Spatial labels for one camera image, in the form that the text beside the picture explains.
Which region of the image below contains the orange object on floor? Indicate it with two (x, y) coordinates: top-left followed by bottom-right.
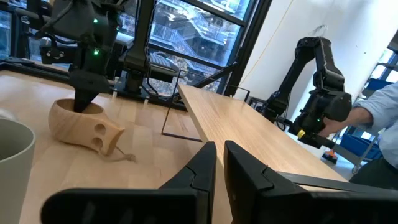
(322, 149), (339, 165)

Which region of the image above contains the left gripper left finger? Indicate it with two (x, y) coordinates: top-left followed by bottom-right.
(40, 141), (218, 224)

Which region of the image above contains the cart with blue bins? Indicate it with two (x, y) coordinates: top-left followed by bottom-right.
(334, 52), (398, 175)

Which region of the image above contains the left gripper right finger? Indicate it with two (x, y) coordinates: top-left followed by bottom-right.
(223, 140), (398, 224)

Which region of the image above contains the black window frame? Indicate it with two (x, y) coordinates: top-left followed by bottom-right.
(0, 0), (274, 98)

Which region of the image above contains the person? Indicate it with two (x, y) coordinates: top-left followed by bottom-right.
(345, 82), (398, 190)

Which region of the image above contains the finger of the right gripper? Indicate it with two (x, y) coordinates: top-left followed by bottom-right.
(73, 88), (100, 113)

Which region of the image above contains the tall grey-green cup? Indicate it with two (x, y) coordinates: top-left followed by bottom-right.
(0, 118), (36, 224)

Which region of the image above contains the person's hand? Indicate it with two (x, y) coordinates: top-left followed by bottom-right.
(317, 116), (348, 138)

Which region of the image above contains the wooden cup with cord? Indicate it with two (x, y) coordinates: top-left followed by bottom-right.
(48, 98), (137, 163)

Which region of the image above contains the black rig frame post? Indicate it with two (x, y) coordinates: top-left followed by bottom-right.
(119, 0), (187, 110)

